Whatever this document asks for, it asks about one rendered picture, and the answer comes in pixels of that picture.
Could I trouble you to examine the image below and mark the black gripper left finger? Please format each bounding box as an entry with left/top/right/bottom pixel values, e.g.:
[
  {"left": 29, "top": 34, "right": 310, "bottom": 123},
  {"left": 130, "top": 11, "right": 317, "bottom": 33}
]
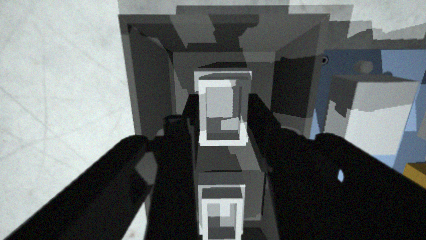
[{"left": 3, "top": 94, "right": 200, "bottom": 240}]

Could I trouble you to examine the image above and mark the yellow block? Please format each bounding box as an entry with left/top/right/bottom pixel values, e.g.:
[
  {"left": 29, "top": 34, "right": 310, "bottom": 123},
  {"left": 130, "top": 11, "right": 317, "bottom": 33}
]
[{"left": 403, "top": 163, "right": 426, "bottom": 188}]

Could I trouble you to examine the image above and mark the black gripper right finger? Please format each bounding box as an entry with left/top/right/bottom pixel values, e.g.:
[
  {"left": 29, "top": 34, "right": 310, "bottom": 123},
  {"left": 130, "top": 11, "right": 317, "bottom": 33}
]
[{"left": 247, "top": 94, "right": 426, "bottom": 240}]

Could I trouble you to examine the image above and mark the grey metal block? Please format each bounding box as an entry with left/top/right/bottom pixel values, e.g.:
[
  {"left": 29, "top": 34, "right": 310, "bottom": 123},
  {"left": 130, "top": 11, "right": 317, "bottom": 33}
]
[
  {"left": 417, "top": 111, "right": 426, "bottom": 140},
  {"left": 321, "top": 74, "right": 419, "bottom": 155}
]

